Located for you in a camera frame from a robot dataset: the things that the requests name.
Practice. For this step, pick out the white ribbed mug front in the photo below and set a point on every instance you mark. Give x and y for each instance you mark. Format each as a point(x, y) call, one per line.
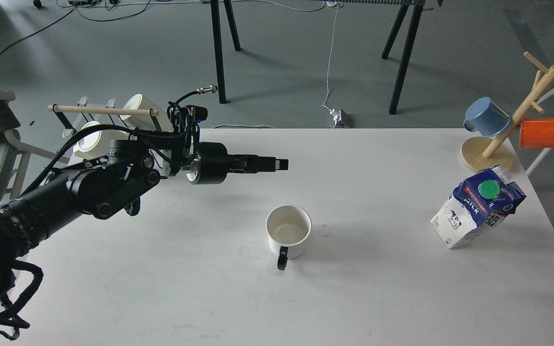
point(93, 145)

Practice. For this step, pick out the black wire mug rack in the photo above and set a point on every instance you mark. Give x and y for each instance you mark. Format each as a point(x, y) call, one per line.
point(138, 112)

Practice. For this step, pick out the black trestle leg left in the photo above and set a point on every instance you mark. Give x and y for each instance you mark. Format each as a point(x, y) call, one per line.
point(218, 43)

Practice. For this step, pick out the white mug black handle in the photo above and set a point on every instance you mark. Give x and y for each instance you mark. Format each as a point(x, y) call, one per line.
point(288, 229)

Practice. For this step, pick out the blue white milk carton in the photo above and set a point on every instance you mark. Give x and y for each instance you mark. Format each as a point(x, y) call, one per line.
point(476, 205)

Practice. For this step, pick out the black trestle leg right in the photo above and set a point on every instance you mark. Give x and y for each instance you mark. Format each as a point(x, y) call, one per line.
point(418, 8)

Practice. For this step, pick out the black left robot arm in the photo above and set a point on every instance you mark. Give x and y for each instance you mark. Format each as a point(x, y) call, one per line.
point(103, 186)

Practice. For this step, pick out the orange cup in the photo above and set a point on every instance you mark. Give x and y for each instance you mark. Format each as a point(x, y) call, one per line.
point(537, 133)

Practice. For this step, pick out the black trestle leg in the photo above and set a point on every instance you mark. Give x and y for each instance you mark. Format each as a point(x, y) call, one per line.
point(218, 43)
point(418, 8)

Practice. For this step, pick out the blue cup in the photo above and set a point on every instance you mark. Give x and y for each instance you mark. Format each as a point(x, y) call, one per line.
point(486, 117)

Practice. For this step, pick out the wooden mug tree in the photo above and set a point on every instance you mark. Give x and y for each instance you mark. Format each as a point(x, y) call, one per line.
point(480, 152)

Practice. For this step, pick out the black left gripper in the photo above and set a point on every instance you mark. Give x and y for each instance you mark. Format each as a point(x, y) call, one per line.
point(213, 163)

